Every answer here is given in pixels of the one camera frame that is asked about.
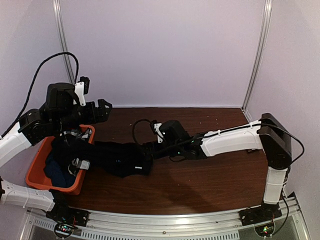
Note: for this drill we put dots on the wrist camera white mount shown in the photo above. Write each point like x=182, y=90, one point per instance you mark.
x=81, y=89
x=155, y=127

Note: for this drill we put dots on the left circuit board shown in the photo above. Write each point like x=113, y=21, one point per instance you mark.
x=63, y=230

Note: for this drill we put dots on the aluminium corner post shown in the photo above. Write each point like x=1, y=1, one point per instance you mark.
x=264, y=31
x=62, y=39

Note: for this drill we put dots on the right circuit board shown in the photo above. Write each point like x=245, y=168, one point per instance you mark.
x=265, y=230

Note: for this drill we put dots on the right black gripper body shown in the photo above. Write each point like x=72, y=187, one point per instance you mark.
x=174, y=149

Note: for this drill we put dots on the left aluminium corner post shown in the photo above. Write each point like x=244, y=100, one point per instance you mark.
x=62, y=39

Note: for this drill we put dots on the circuit board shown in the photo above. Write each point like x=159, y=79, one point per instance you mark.
x=63, y=230
x=265, y=230

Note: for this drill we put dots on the orange plastic bin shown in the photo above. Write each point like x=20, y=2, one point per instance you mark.
x=37, y=179

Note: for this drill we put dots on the right aluminium corner post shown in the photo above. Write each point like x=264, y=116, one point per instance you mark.
x=264, y=31

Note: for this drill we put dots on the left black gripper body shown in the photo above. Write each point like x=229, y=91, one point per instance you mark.
x=68, y=118

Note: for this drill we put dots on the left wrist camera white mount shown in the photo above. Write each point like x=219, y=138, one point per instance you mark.
x=81, y=89

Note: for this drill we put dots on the aluminium front rail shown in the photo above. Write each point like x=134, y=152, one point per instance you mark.
x=223, y=225

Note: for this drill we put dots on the black white checkered shirt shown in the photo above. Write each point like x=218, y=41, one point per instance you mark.
x=76, y=134

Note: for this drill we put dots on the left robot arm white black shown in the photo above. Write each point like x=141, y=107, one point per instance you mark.
x=30, y=129

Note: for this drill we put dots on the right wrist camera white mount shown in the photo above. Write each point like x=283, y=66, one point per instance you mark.
x=155, y=127

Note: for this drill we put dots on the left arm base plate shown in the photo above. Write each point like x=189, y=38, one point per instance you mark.
x=68, y=215

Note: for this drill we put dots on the dark blue garment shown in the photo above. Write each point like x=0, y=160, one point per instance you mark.
x=58, y=177

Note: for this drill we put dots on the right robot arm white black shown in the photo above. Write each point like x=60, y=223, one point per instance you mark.
x=266, y=134

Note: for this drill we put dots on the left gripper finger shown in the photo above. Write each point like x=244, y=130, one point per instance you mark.
x=102, y=116
x=104, y=106

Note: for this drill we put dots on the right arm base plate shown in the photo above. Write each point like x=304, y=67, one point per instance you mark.
x=259, y=214

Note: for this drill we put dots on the black t-shirt blue logo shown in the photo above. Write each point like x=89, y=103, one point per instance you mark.
x=118, y=159

